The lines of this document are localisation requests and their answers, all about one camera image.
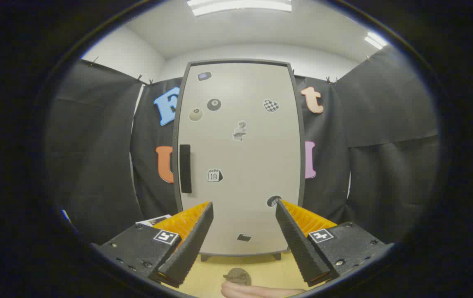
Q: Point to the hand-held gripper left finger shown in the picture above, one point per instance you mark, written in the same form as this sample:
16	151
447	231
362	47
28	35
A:
191	248

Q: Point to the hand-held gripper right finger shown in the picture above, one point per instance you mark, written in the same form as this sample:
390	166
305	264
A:
298	248

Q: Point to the brown fuzzy shoe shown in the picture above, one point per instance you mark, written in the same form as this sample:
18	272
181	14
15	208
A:
236	274

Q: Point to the grey shoe cabinet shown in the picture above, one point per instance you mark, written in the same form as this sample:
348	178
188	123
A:
175	178

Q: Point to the light grey shoe cabinet door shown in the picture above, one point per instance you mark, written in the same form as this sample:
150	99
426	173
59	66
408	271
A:
244	174

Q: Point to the black backdrop cloth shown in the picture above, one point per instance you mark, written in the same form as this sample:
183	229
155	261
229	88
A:
96	157

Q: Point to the small ceiling light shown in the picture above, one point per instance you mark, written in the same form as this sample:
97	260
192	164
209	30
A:
375	40

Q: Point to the long ceiling light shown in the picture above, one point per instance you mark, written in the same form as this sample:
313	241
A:
240	6

